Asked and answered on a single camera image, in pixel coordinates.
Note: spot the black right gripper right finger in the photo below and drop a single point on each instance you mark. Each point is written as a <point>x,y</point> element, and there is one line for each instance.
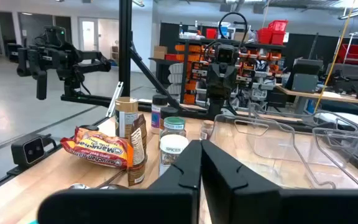
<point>259,205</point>

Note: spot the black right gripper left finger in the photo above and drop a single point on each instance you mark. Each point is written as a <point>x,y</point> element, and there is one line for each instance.
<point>154,205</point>

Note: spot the white lid spices jar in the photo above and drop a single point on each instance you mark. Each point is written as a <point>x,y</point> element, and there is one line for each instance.
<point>171,152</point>

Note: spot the brown spice bottle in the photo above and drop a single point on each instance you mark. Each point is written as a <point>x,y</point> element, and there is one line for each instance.
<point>138,149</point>

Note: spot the black lid spice jar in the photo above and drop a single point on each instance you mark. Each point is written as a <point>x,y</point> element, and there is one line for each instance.
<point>168,112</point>

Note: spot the green lid spice jar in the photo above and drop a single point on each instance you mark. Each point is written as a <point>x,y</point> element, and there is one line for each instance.
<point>173,127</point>

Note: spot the purple label black lid bottle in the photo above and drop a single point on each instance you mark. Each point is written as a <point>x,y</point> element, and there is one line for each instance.
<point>158,115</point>

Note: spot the red ramen packet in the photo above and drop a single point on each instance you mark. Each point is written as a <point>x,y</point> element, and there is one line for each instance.
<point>98,149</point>

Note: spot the teal plastic spoon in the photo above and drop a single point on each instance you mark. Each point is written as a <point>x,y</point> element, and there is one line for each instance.
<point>34,222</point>

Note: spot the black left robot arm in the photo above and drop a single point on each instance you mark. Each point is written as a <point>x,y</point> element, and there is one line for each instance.
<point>219,107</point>

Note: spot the shelf rack orange parts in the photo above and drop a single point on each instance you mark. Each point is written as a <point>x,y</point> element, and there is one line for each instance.
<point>197,68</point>

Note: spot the dark steel spoon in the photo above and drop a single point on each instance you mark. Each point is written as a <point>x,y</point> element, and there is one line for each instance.
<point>113,186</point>

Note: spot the small clear glass jar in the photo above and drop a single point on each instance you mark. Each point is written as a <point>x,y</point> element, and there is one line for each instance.
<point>206,130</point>

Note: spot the red plastic crate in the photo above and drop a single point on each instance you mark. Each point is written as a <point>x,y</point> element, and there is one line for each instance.
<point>264,35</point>
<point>277,25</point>
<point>278,38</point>

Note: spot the cardboard box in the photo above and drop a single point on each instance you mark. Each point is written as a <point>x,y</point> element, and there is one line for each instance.
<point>160,52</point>

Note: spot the grey machine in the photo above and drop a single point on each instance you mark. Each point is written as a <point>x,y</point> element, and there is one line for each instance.
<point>345,77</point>
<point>304,76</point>

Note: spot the wooden workbench grey legs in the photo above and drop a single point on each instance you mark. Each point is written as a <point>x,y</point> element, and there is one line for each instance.
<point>337,96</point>

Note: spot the white round stool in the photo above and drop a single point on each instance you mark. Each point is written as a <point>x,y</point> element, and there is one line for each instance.
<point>342,119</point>

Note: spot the red shelf bin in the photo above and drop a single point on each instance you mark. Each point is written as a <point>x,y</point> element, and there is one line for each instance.
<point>357,51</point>

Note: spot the white door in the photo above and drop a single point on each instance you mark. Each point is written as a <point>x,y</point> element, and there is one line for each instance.
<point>88,35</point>

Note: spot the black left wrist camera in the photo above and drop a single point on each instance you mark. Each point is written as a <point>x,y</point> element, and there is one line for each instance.
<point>226,53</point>

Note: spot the white metal bracket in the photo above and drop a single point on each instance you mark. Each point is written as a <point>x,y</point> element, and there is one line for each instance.
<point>114,99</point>

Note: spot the black table-level camera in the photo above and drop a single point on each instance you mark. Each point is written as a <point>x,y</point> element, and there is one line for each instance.
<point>31,151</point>

